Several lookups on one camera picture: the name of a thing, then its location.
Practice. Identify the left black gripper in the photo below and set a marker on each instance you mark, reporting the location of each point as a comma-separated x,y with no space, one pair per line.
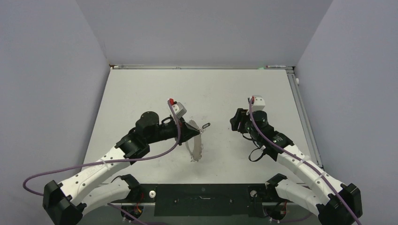
187,131

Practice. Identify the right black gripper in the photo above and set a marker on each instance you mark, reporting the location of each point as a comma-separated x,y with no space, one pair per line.
238,121

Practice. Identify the small key with black tag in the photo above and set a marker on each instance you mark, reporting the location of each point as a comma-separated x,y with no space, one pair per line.
204,127

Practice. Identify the large silver keyring with keys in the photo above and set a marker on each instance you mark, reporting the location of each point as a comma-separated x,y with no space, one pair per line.
194,145

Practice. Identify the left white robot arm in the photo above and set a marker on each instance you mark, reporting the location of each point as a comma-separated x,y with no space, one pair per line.
67,201

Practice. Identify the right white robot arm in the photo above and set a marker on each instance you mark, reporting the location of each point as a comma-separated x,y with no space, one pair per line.
332,201

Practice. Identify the red white marker pen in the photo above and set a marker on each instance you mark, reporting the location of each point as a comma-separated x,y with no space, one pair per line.
276,66

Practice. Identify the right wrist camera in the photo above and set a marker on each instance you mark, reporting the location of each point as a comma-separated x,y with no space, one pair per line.
257,102

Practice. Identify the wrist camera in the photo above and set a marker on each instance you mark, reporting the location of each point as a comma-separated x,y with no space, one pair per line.
257,102
177,109

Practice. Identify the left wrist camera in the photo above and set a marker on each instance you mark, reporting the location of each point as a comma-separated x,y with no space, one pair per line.
177,109

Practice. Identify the aluminium frame rail right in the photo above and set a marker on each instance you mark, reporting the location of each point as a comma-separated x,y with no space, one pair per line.
305,122

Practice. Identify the aluminium frame rail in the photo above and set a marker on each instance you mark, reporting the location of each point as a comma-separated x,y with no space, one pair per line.
190,67
305,122

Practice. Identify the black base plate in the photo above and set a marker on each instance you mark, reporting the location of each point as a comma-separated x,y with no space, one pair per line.
184,200

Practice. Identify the aluminium frame rail back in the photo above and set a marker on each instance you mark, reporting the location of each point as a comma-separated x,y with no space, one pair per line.
190,67

